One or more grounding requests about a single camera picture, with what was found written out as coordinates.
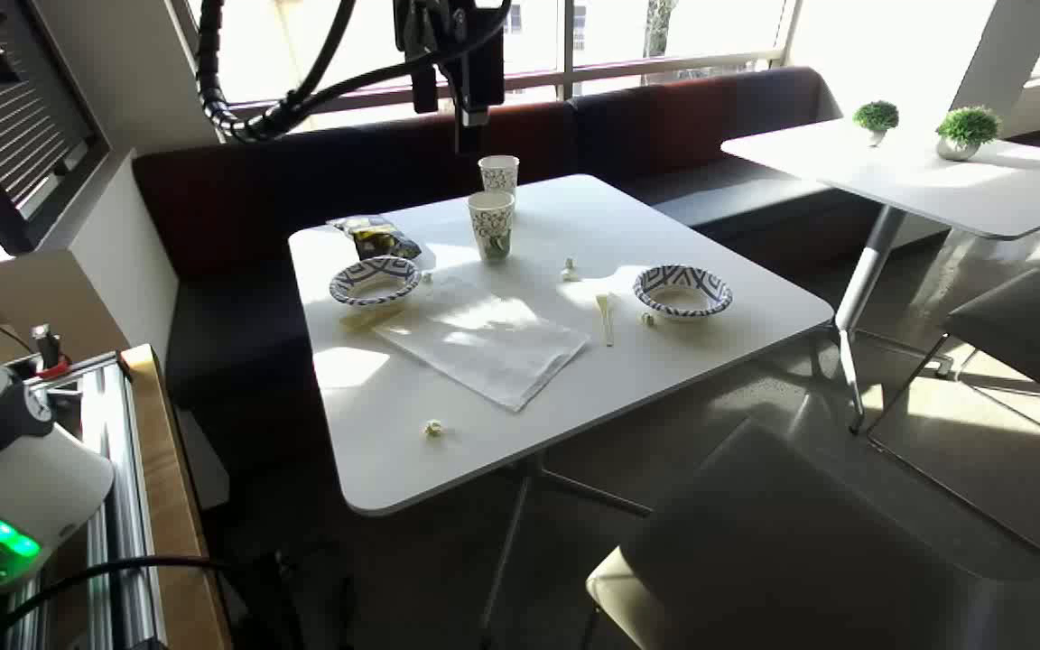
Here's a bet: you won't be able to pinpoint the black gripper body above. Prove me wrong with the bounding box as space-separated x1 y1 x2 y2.
391 0 513 64

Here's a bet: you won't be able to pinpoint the printed white paper cup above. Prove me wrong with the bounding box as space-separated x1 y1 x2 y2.
467 193 521 266

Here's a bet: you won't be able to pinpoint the blue patterned ceramic bowl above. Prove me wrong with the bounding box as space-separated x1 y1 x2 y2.
632 262 738 327
325 254 428 319

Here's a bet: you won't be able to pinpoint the black yellow snack bag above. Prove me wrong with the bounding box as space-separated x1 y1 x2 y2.
331 212 442 275

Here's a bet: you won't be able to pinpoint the dark upholstered bench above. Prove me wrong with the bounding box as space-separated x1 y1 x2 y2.
130 64 950 485

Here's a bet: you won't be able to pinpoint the white paper napkin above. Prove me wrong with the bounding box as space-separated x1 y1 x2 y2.
370 272 596 417

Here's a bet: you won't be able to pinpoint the cream plastic fork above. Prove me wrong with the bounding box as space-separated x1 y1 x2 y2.
594 289 626 349

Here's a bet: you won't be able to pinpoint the white square table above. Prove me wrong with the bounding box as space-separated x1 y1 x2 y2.
285 171 838 650

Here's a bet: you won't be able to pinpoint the small green potted plant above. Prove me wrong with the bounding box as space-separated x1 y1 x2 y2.
851 98 904 153

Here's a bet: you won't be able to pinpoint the dark slatted window panel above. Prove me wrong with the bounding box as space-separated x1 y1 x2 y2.
0 0 113 262

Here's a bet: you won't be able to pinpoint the black knob with red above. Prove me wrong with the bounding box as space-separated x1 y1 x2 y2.
29 323 69 375

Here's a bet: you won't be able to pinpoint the wooden board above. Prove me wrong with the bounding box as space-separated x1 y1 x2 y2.
121 339 240 650

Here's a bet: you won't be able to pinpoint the white side table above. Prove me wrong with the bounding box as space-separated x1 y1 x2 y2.
720 117 1040 435

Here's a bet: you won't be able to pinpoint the grey chair with beige seat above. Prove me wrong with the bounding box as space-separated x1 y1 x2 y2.
582 417 1040 650

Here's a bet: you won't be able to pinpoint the dark grey chair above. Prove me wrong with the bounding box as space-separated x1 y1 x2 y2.
860 265 1040 576

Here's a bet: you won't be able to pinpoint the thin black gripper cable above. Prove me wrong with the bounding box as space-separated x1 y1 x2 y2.
290 0 515 123

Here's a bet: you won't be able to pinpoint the reddish window rail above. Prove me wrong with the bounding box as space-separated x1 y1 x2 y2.
223 46 796 123

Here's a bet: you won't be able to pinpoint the black corrugated hose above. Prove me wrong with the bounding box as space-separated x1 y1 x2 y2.
190 0 360 145

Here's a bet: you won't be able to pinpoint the aluminium frame rails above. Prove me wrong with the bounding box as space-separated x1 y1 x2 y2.
11 355 175 650

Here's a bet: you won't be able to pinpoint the thick black floor cable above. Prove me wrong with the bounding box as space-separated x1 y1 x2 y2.
0 553 229 650

